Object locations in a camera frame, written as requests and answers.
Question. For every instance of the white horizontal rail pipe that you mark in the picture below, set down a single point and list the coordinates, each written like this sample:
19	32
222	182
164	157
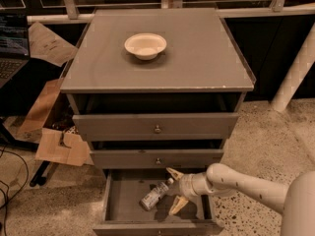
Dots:
304	9

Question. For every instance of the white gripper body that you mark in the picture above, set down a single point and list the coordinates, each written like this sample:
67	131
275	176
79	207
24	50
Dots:
186	185

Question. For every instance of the grey drawer cabinet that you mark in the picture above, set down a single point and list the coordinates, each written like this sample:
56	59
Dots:
199	71

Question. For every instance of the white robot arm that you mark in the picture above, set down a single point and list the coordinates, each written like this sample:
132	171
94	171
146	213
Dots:
295	203

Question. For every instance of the brass top drawer knob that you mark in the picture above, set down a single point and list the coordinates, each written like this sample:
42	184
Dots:
157	129

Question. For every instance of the crumpled brown paper sheet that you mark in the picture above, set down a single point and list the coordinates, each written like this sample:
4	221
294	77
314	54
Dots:
46	45

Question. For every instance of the white diagonal post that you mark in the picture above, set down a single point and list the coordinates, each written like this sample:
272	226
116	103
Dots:
301	65

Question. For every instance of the grey middle drawer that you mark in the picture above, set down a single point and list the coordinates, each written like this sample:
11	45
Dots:
146	158

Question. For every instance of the black laptop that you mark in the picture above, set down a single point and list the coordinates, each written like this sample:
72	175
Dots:
14	45

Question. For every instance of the brown cardboard box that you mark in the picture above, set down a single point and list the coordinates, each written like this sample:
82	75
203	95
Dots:
58	146

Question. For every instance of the grey drawer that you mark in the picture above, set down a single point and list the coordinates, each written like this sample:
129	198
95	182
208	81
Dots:
146	158
123	214
140	127

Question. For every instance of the grey top drawer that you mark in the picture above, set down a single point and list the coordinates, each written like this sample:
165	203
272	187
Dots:
140	127

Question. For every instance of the clear plastic bottle white cap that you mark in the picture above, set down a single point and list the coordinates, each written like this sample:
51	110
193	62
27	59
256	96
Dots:
150	200

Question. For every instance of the grey bottom drawer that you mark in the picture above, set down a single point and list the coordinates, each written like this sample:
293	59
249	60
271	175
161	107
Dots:
123	214

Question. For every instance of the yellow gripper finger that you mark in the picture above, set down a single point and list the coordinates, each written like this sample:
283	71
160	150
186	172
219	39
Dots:
176	175
178	204

